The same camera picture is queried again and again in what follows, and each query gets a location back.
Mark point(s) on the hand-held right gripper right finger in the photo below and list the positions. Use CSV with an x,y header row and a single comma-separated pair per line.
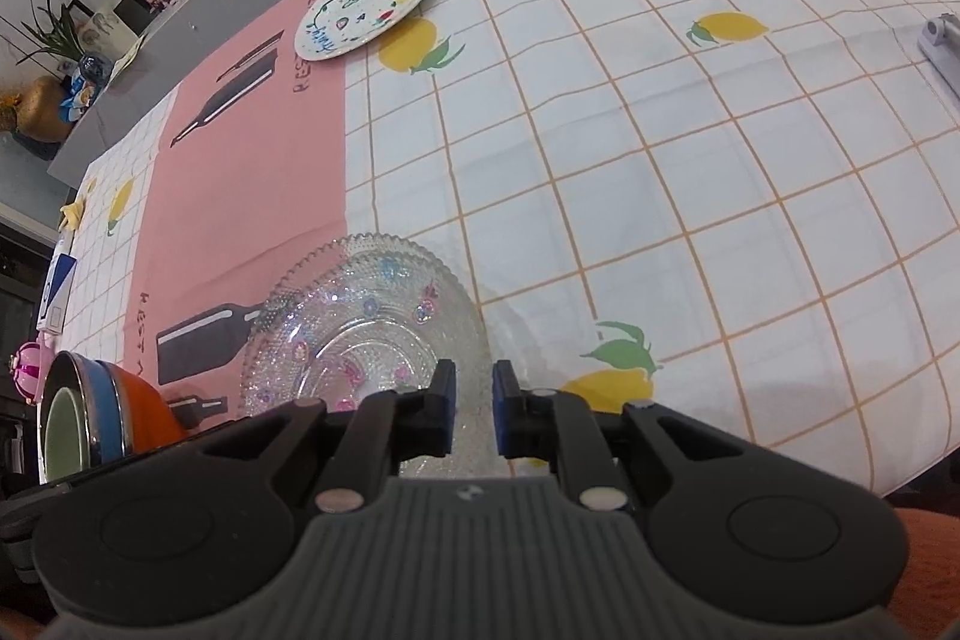
x,y
499,407

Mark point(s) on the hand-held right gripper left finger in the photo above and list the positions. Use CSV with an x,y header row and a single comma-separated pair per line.
x,y
448,404

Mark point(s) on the green ceramic bowl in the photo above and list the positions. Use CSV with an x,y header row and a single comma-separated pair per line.
x,y
66,434

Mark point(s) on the clear glass plate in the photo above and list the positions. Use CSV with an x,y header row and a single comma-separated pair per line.
x,y
352,325

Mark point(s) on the blue bowl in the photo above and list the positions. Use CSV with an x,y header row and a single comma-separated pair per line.
x,y
109,407

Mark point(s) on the stainless steel bowl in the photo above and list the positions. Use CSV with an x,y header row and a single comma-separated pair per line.
x,y
64,371

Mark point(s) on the orange bowl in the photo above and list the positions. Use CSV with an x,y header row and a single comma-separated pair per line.
x,y
150,419

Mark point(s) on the white painted plate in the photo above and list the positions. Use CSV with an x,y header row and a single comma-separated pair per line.
x,y
360,6

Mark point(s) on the pink toy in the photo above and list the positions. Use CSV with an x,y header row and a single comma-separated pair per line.
x,y
30,370

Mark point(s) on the dark cabinet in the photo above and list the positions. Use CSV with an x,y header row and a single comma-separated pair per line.
x,y
19,295

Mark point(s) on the blue and white box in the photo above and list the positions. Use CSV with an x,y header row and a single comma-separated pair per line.
x,y
60,291

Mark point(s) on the checked lemon tablecloth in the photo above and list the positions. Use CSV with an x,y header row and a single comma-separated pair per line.
x,y
675,197

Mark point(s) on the pink placemat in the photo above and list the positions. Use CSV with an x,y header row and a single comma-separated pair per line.
x,y
247,197

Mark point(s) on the gold vase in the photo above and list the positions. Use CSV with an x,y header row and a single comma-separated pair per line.
x,y
41,111

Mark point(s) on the dried yellow flowers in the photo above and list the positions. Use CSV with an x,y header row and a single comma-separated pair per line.
x,y
9,104

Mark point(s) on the blue snack packets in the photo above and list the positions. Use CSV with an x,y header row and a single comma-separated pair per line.
x,y
79,96

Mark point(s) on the grey marble television bench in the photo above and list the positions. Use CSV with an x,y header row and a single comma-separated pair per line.
x,y
127,85

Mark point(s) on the loose papers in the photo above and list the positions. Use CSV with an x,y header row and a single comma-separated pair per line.
x,y
127,57

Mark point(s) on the blue glass vase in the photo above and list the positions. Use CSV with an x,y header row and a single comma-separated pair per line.
x,y
91,66

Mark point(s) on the green leafy plant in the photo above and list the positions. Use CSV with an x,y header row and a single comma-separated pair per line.
x,y
52,29

